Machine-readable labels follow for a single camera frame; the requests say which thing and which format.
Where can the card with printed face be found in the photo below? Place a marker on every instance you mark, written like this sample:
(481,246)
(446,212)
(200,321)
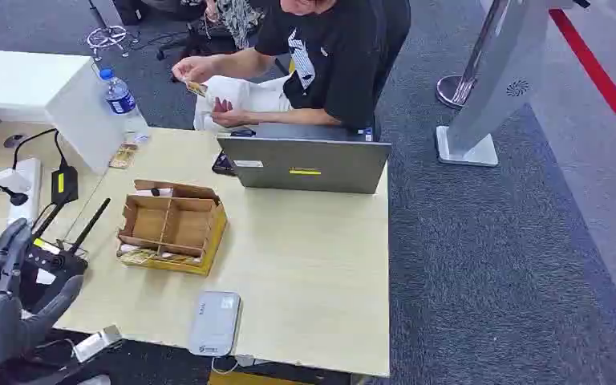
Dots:
(197,88)

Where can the black router with antennas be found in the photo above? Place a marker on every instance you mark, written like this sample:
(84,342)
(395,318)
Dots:
(55,263)

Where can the white power strip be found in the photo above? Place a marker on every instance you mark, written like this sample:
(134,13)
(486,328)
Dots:
(27,191)

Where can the black power adapter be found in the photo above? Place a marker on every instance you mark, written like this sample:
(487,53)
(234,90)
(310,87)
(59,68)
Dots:
(64,183)

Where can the cards in box slot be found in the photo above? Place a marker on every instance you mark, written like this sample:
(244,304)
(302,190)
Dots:
(143,257)

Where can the black round puck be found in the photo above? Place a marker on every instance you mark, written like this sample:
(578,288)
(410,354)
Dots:
(13,140)

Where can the wooden card box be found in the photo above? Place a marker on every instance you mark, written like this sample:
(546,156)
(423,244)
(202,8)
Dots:
(172,228)

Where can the white marker pen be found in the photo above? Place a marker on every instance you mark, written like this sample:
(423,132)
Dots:
(154,192)

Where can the stack of cards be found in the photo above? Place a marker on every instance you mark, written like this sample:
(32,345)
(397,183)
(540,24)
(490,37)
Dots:
(123,156)

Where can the flat white router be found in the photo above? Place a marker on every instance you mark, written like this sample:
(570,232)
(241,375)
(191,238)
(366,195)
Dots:
(215,324)

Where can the white desk riser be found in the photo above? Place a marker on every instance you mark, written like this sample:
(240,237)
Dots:
(47,90)

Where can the clear water bottle blue cap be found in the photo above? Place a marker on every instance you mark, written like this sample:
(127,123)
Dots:
(120,101)

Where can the yellow box under desk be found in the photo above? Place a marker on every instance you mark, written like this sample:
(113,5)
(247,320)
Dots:
(249,379)

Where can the person's left hand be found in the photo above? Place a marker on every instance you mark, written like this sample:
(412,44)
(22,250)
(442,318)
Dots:
(228,114)

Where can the person's hand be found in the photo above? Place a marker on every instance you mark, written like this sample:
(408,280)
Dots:
(228,114)
(194,68)

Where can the person's right hand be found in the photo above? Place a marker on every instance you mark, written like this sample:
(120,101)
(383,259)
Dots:
(194,68)

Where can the black chair base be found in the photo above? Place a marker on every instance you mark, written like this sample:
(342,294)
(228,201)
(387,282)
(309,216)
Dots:
(191,45)

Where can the grey laptop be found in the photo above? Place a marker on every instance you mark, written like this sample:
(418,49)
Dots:
(308,164)

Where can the person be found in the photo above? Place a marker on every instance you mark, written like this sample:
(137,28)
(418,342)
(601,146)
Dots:
(334,64)

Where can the grey sign stand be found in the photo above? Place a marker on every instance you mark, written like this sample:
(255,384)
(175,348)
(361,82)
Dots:
(491,79)

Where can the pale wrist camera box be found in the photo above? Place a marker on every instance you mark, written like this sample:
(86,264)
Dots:
(95,342)

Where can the chrome stanchion post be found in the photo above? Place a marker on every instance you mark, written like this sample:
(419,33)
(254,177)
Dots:
(459,85)

